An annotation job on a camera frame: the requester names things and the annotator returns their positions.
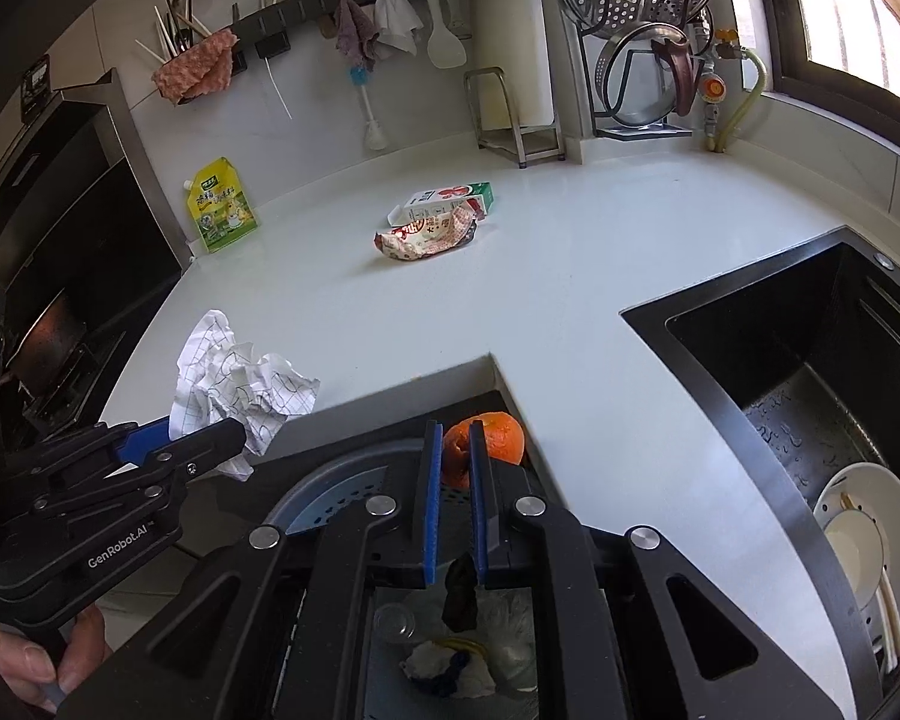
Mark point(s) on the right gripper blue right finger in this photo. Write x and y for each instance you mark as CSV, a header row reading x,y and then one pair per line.
x,y
478,486

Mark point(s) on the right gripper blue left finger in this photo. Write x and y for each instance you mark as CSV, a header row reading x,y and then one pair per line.
x,y
433,483

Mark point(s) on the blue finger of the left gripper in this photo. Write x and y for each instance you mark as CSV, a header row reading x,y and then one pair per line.
x,y
143,441

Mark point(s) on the orange peel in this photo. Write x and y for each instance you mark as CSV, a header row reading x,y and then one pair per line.
x,y
504,439

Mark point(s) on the clear plastic cup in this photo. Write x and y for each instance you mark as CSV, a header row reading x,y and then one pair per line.
x,y
395,623

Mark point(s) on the red snack wrapper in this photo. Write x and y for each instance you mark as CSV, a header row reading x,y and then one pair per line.
x,y
425,238

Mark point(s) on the white green milk carton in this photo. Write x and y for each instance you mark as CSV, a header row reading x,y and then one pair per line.
x,y
478,196

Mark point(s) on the grey perforated trash bin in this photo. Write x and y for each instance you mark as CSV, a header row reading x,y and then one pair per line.
x,y
354,477

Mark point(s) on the black kitchen sink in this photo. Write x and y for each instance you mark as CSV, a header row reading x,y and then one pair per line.
x,y
796,362

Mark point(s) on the person's left hand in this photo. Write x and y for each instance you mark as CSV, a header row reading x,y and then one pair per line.
x,y
29,671

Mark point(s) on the yellow green refill pouch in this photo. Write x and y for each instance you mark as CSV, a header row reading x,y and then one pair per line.
x,y
218,205

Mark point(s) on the metal cutting board rack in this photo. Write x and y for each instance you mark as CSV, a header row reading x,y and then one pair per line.
x,y
524,145

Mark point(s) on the white bottle brush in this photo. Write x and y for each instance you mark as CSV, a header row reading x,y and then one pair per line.
x,y
374,135

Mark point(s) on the pink dish cloth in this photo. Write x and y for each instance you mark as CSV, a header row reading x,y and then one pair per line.
x,y
204,69

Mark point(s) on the white bowl in sink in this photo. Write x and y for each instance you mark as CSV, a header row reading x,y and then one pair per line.
x,y
859,513

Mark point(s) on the white rice paddle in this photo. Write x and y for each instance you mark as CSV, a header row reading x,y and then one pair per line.
x,y
444,49

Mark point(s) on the glass pot lid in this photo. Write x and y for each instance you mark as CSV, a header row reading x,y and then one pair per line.
x,y
645,73

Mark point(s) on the white cutting board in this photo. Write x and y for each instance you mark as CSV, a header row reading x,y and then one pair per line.
x,y
510,34

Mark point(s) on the white hanging cloth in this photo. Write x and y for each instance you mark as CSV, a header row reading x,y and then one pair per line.
x,y
398,25

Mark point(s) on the mauve hanging cloth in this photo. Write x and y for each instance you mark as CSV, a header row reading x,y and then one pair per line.
x,y
356,34

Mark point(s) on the black wire dish rack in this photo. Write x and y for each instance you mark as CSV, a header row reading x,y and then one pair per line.
x,y
673,126

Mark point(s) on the window frame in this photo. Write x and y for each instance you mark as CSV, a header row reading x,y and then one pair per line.
x,y
842,56

